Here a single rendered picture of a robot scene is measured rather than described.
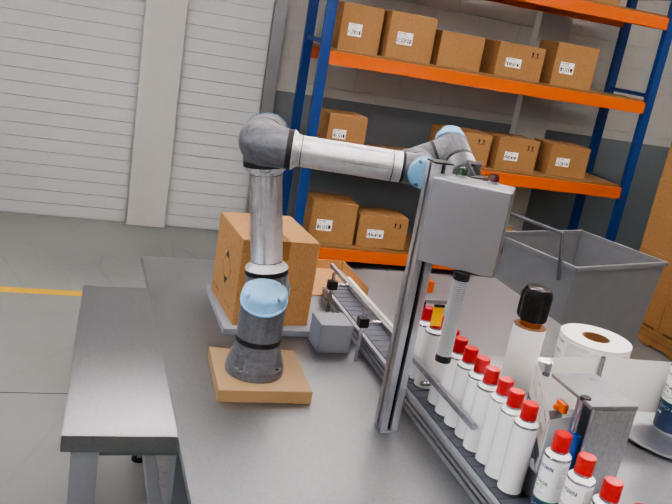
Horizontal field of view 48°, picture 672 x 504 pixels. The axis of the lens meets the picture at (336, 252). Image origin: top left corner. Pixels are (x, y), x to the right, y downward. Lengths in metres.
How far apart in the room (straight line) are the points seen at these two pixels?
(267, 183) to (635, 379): 1.07
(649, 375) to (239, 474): 1.09
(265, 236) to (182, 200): 4.28
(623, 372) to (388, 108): 4.66
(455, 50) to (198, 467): 4.59
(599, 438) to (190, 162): 4.96
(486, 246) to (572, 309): 2.52
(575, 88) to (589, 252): 1.76
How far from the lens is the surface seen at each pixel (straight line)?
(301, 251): 2.24
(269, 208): 1.94
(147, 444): 1.74
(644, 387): 2.14
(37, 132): 6.13
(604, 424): 1.56
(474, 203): 1.61
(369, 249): 5.78
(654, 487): 1.91
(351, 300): 2.54
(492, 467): 1.70
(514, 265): 4.27
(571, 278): 4.03
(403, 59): 5.62
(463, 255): 1.64
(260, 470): 1.66
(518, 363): 2.09
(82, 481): 1.81
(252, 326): 1.88
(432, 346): 1.96
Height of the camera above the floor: 1.73
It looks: 16 degrees down
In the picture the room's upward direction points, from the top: 10 degrees clockwise
